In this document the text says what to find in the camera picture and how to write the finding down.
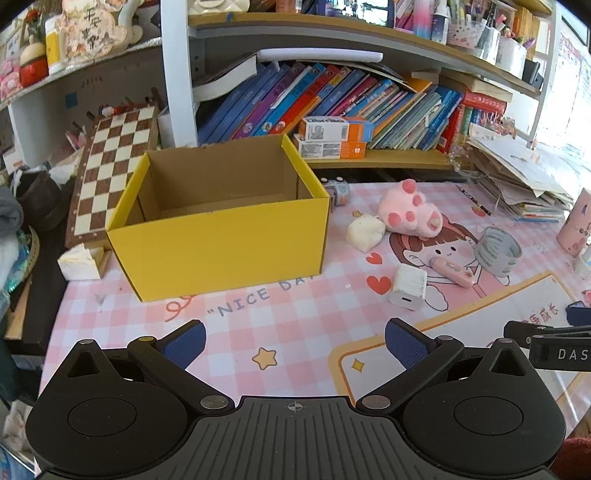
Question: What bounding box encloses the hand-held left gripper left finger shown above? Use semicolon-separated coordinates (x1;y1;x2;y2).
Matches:
50;320;236;416

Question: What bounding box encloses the pink plush toy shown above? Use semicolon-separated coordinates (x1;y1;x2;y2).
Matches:
379;179;444;239

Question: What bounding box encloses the grey cloth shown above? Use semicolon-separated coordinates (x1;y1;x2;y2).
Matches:
0;185;24;241

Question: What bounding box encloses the pink striped tumbler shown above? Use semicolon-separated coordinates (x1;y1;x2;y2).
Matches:
413;0;451;44

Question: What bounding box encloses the stack of papers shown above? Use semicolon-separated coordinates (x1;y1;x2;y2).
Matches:
466;134;578;223

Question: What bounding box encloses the small black box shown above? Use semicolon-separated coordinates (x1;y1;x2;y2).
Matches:
522;58;546;90

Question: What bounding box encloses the pink cup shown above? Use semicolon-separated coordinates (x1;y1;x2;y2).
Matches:
556;188;591;254

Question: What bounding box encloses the white wall chart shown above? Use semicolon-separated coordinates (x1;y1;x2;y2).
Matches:
554;14;591;153

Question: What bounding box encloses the white shelf upright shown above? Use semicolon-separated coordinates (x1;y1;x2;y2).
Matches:
159;0;199;148

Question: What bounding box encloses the yellow cardboard box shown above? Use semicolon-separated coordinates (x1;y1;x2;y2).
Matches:
105;133;331;303

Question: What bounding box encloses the wooden shelf board with stationery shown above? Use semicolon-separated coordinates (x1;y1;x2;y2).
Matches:
187;11;541;97

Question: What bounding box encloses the dark red fuzzy cloth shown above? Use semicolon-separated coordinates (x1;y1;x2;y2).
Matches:
554;438;591;480

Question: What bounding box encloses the white storage box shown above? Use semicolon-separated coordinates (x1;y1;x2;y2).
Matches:
496;34;527;79

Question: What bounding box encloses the pink label bottle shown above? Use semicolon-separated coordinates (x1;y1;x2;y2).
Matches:
429;256;476;288

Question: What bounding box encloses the white tissue pack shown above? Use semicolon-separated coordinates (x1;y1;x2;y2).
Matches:
58;244;105;281

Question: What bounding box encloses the row of colourful books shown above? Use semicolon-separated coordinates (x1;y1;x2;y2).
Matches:
196;62;509;153

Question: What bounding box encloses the brown bag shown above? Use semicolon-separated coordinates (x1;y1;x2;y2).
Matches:
14;168;70;232

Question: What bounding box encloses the pink printed desk mat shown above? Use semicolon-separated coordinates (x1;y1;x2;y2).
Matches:
44;182;591;439

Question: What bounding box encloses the black pencil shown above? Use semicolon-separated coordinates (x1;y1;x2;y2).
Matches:
456;185;491;217

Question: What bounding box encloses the white lamp bar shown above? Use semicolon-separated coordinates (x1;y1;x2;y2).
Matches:
256;48;384;64

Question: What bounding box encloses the red and white ornament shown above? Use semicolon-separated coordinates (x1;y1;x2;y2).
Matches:
18;44;49;88

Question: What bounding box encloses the wooden shelf board with books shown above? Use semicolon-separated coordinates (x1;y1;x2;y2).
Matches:
305;148;467;171

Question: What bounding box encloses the white foam block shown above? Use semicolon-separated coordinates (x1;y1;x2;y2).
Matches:
346;215;386;252

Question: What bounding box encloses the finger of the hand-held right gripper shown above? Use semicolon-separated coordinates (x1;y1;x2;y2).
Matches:
503;320;555;345
566;301;591;325

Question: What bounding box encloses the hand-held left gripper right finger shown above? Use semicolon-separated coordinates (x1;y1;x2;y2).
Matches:
355;318;539;416

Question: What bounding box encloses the yellow and white cup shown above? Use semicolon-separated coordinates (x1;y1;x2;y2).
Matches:
45;28;65;77

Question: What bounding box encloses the grey tape roll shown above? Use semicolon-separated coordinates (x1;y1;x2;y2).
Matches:
474;225;522;278

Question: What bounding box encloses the white charger plug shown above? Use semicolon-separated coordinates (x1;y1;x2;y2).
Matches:
389;263;428;311

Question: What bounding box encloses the orange and white toothpaste box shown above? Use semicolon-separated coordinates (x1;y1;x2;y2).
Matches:
300;116;375;143
294;137;368;160

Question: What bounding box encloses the brown and white chessboard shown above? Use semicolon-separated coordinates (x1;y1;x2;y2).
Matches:
65;105;160;250

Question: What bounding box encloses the clear bead string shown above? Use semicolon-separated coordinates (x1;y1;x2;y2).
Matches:
450;147;472;174

